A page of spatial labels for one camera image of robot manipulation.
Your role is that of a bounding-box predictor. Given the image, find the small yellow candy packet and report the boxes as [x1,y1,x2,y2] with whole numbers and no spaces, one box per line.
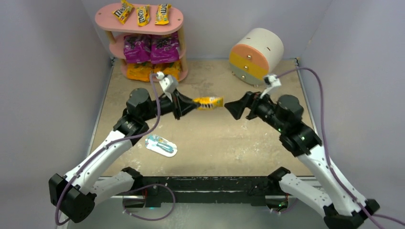
[193,96,224,110]

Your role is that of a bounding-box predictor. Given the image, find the orange gummy candy bag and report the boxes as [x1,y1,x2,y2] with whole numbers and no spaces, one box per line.
[153,61,181,81]
[127,62,153,82]

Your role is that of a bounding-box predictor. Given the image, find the purple grape candy bag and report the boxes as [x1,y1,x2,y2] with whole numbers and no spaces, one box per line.
[150,32,181,64]
[123,34,151,63]

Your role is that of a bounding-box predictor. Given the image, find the yellow M&M bag bottom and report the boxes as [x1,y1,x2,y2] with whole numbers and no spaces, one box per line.
[155,3,171,25]

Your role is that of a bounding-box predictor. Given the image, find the yellow m&m bag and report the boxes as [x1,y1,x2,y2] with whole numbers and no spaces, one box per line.
[136,5,150,27]
[112,0,135,24]
[155,3,171,25]

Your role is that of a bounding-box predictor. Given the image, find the yellow M&M bag top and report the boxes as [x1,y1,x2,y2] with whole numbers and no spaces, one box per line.
[136,5,150,27]

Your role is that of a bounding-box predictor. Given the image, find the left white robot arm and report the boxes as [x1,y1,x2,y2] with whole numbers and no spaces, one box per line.
[48,88,201,226]

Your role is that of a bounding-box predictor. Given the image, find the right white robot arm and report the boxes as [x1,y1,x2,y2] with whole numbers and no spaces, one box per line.
[224,92,380,229]

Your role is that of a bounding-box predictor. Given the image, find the pink three-tier shelf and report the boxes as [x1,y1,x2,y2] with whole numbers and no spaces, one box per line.
[95,2,188,81]

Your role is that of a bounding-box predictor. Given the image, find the blue toy blister pack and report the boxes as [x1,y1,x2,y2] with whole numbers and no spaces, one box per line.
[145,135,178,157]

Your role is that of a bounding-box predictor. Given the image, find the round pastel drawer cabinet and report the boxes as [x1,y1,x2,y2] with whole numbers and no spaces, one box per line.
[229,28,284,86]

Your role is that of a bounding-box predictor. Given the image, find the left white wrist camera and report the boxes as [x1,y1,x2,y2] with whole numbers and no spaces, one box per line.
[156,72,179,102]

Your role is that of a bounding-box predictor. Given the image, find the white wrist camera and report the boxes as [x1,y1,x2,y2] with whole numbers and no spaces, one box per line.
[260,74,281,99]
[156,72,179,102]

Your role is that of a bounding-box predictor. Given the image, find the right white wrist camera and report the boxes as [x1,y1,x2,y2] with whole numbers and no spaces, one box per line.
[260,74,281,99]

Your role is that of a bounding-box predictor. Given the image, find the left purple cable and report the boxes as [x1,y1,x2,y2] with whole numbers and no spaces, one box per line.
[54,73,176,226]

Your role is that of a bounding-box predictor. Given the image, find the purple cable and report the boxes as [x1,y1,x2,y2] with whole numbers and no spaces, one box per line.
[270,67,405,229]
[54,73,176,226]

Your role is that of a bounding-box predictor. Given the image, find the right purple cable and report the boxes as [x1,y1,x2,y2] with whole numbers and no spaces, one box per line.
[270,67,405,229]

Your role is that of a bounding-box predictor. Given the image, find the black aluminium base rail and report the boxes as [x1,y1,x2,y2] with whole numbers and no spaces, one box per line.
[64,175,345,209]

